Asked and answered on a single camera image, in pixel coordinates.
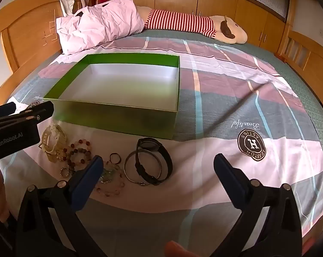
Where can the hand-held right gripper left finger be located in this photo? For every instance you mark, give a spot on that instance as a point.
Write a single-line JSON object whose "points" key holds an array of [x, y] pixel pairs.
{"points": [[88, 183]]}

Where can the wooden footboard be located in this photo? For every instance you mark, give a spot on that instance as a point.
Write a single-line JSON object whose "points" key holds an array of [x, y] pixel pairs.
{"points": [[306, 50]]}

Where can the pink pillow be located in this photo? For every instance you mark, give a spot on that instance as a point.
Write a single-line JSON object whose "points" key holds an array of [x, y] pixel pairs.
{"points": [[102, 24]]}

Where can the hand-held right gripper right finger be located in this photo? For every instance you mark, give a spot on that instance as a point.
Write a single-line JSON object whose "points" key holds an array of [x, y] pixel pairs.
{"points": [[228, 178]]}

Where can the black wrist watch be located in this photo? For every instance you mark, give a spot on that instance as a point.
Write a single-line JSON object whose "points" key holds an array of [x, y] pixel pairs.
{"points": [[150, 144]]}

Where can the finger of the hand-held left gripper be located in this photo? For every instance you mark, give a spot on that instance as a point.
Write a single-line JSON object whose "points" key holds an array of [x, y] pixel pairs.
{"points": [[4, 109], [40, 110]]}

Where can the person's right hand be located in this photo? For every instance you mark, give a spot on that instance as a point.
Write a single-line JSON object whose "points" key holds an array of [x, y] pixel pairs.
{"points": [[178, 249]]}

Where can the teal bed cover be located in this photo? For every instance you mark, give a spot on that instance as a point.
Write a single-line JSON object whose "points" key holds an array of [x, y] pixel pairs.
{"points": [[311, 107]]}

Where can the pearl flower brooch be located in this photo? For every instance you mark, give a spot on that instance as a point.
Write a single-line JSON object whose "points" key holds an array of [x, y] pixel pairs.
{"points": [[109, 172]]}

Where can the wooden headboard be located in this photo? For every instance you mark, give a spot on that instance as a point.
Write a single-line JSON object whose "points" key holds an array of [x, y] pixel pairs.
{"points": [[24, 37]]}

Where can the plush toy with striped shirt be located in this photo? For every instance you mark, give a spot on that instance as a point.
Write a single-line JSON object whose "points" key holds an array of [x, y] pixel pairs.
{"points": [[177, 21]]}

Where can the plaid printed bed sheet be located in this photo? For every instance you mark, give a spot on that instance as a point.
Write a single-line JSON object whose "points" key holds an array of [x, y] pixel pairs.
{"points": [[231, 85]]}

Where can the white garment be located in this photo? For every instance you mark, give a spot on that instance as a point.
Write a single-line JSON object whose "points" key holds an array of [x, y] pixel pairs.
{"points": [[66, 1]]}

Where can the green cardboard box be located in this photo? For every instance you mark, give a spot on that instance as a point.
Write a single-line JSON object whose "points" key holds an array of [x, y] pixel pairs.
{"points": [[110, 119]]}

